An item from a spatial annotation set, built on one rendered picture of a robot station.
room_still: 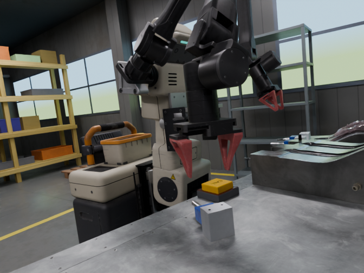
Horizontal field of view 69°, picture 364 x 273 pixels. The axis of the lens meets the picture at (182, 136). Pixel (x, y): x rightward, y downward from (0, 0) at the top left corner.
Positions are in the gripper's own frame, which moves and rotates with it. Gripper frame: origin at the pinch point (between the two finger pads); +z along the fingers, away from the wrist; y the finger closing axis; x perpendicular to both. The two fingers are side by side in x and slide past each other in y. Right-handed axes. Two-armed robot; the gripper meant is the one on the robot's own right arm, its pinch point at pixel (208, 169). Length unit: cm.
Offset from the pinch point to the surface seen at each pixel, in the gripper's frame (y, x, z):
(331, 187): 29.8, -0.3, 9.6
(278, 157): 25.3, 11.7, 3.8
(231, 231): 2.1, -3.1, 11.6
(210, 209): -1.1, -1.6, 7.1
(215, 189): 7.8, 14.5, 9.7
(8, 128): -156, 505, 0
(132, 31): 76, 450, -151
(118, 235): -17.3, 9.1, 12.7
